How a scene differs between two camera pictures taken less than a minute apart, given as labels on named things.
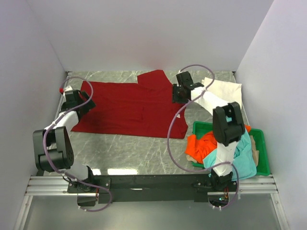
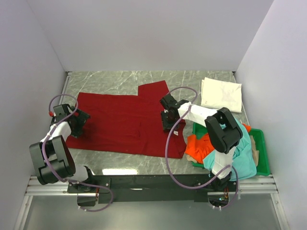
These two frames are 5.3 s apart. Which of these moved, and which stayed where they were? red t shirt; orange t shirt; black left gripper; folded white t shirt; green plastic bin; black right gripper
Moved: black right gripper; red t shirt; black left gripper
Stayed: folded white t shirt; orange t shirt; green plastic bin
